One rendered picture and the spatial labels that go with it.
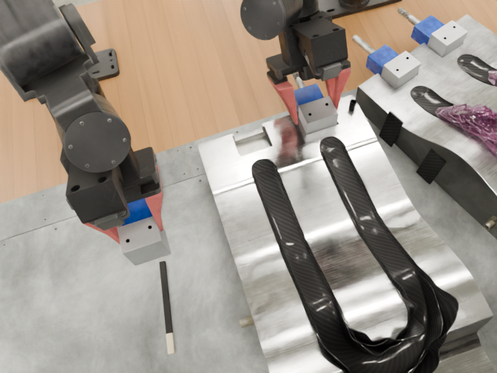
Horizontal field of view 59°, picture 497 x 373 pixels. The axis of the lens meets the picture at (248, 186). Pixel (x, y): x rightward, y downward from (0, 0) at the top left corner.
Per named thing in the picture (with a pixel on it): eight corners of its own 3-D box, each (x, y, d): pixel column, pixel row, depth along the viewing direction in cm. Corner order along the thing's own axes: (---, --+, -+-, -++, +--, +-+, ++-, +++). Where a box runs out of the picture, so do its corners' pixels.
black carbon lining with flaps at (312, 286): (246, 170, 68) (239, 137, 60) (343, 138, 69) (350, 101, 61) (336, 411, 53) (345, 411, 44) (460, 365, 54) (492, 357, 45)
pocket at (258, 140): (234, 145, 72) (231, 132, 69) (264, 135, 73) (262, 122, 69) (242, 168, 70) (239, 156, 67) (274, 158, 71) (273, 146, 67)
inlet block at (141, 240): (117, 183, 64) (103, 165, 60) (150, 172, 65) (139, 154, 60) (134, 266, 59) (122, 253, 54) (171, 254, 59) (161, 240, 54)
